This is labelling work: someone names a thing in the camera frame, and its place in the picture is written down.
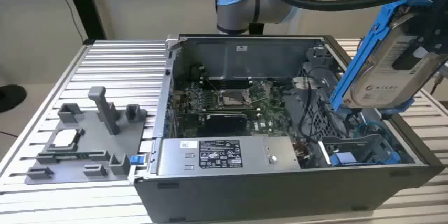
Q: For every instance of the black metal post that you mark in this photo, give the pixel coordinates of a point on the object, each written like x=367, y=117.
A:
x=87, y=6

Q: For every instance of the black round base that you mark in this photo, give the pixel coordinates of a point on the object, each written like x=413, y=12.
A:
x=12, y=98

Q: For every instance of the silver power supply unit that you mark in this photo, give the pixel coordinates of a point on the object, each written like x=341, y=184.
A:
x=259, y=155

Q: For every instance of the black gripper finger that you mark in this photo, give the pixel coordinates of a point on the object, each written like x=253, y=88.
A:
x=407, y=58

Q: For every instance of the empty blue disk carrier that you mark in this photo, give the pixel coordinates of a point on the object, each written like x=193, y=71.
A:
x=341, y=159

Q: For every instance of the silver CPU chip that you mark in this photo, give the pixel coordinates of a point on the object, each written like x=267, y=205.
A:
x=64, y=138

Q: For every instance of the perforated metal drive cage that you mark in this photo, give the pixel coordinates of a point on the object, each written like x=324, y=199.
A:
x=321, y=124

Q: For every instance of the hard disk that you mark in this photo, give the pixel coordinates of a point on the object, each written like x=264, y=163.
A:
x=381, y=77

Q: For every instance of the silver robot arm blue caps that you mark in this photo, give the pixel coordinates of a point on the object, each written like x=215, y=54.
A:
x=241, y=11

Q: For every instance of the black open PC case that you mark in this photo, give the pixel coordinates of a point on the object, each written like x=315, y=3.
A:
x=244, y=197

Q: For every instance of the silver CPU socket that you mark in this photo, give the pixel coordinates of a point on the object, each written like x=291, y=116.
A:
x=237, y=96

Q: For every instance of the grey parts rack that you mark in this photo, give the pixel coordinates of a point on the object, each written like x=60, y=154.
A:
x=104, y=145

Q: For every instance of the small blue plastic clip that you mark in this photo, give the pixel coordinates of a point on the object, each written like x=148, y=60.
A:
x=136, y=160

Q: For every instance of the green motherboard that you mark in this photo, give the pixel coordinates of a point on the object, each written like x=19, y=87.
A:
x=269, y=119

